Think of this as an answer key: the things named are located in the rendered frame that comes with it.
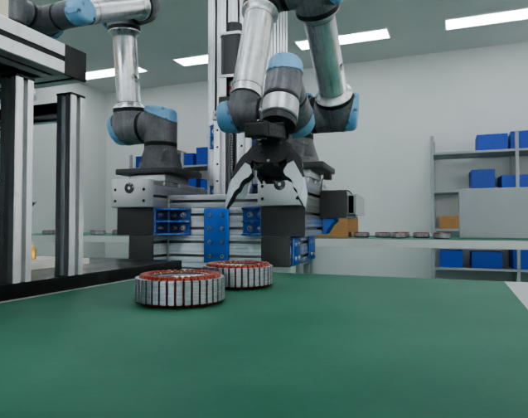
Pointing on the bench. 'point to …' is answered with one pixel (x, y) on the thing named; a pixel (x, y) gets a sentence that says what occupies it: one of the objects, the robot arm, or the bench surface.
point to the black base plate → (109, 268)
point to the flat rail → (41, 114)
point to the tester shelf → (31, 54)
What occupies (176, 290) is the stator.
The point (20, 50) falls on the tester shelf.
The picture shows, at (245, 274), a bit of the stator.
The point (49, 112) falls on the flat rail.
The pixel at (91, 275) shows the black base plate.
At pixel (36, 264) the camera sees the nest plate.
